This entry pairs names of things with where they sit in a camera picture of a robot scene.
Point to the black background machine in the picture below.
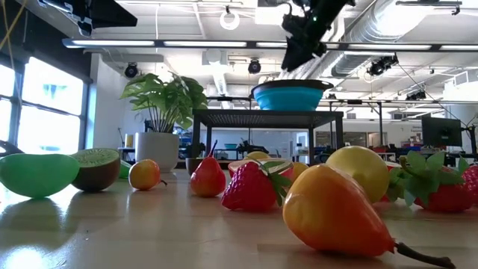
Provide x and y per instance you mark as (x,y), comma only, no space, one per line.
(254,148)

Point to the black monitor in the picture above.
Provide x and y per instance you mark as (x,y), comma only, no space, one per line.
(440,130)

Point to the large window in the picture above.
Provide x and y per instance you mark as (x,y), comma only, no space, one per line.
(48,112)

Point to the grey perforated metal shelf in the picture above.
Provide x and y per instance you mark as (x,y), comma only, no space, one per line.
(261,117)

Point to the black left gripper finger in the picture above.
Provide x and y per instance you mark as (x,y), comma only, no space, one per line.
(112,15)

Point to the orange toy pear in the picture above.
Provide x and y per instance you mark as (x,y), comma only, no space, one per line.
(143,175)
(328,213)

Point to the small orange toy fruit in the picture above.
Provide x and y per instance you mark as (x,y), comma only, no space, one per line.
(300,170)

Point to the overhead LED light bar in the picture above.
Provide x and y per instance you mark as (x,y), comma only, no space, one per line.
(205,43)

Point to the blue grey collapsible colander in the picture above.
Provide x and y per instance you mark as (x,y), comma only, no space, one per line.
(289,99)

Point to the green plant in white pot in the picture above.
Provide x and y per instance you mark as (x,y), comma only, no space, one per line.
(157,149)

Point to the silver ventilation duct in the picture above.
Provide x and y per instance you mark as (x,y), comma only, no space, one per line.
(373,22)

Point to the yellow canister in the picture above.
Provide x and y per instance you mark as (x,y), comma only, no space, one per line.
(129,141)

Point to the red toy pear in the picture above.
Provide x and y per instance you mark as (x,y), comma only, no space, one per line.
(207,179)

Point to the yellow toy lemon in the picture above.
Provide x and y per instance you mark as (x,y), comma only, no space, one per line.
(358,168)
(257,154)

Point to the red toy strawberry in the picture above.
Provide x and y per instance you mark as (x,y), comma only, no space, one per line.
(248,190)
(472,183)
(444,198)
(384,198)

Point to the teal bin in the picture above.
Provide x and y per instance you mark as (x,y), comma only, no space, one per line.
(230,146)

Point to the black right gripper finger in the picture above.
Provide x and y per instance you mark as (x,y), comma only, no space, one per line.
(292,54)
(308,53)

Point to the black ceiling spotlight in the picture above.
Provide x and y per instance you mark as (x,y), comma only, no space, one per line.
(131,71)
(254,66)
(381,66)

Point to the toy kiwi half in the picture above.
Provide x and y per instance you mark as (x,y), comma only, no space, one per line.
(95,172)

